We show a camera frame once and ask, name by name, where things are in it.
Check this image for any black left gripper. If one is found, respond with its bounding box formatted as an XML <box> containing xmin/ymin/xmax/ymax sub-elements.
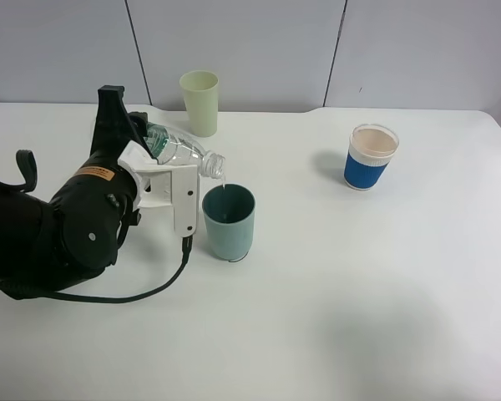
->
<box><xmin>50</xmin><ymin>85</ymin><xmax>152</xmax><ymax>234</ymax></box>

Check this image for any teal plastic cup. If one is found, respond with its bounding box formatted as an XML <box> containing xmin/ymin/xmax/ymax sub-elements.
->
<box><xmin>202</xmin><ymin>184</ymin><xmax>256</xmax><ymax>261</ymax></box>

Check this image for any clear plastic water bottle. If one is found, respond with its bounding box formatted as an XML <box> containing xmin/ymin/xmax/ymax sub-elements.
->
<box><xmin>145</xmin><ymin>122</ymin><xmax>225</xmax><ymax>180</ymax></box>

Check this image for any blue sleeved paper cup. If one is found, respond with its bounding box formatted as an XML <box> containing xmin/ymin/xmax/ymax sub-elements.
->
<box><xmin>343</xmin><ymin>124</ymin><xmax>399</xmax><ymax>190</ymax></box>

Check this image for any pale yellow plastic cup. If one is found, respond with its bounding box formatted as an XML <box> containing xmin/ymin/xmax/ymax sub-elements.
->
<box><xmin>180</xmin><ymin>70</ymin><xmax>219</xmax><ymax>137</ymax></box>

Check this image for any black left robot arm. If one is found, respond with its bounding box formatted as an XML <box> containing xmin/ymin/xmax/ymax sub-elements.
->
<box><xmin>0</xmin><ymin>85</ymin><xmax>146</xmax><ymax>299</ymax></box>

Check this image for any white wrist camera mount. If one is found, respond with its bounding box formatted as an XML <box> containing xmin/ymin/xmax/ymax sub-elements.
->
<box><xmin>118</xmin><ymin>140</ymin><xmax>199</xmax><ymax>238</ymax></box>

